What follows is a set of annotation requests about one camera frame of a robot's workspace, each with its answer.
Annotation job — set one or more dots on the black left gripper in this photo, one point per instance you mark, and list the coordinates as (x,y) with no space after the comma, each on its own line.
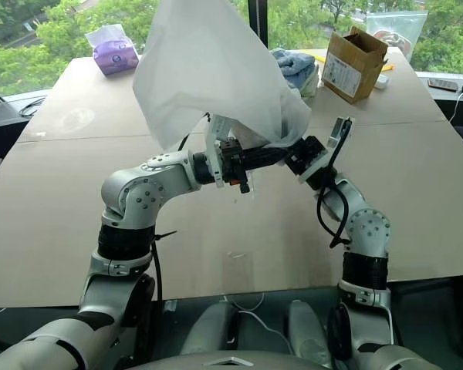
(231,160)

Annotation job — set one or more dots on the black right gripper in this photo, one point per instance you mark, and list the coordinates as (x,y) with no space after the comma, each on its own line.
(312,151)

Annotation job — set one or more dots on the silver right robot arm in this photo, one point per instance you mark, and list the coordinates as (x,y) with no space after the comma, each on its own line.
(364,227)

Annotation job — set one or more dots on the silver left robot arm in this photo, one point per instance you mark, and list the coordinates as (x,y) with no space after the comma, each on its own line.
(139,192)

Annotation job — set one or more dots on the clear zip bag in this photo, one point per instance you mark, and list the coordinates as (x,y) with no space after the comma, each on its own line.
(403,29)

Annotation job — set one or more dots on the stack of blue towels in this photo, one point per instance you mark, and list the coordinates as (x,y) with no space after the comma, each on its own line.
(297,65)

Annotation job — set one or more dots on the open cardboard box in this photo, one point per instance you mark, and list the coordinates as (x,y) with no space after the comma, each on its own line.
(351,65)

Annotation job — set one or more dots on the small white box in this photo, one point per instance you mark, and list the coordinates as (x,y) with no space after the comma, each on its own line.
(382,81)

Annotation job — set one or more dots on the smartphone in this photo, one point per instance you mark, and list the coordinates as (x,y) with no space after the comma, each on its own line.
(443,84)

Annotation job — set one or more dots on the grey rounded robot leg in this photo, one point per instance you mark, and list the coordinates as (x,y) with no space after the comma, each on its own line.
(306,331)
(210,327)

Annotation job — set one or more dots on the purple tissue pack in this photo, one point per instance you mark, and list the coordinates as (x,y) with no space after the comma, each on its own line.
(113,54)

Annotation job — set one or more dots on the grey robot torso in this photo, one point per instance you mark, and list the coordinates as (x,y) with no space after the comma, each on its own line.
(231,360)

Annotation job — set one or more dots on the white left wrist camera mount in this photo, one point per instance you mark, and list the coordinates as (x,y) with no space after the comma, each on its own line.
(216,135)

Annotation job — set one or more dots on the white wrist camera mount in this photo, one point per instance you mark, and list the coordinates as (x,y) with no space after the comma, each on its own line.
(337,133)
(216,135)

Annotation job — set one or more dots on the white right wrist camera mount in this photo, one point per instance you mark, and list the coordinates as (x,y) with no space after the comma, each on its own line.
(337,133)

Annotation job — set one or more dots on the black window post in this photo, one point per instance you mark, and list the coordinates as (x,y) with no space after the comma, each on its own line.
(257,19)

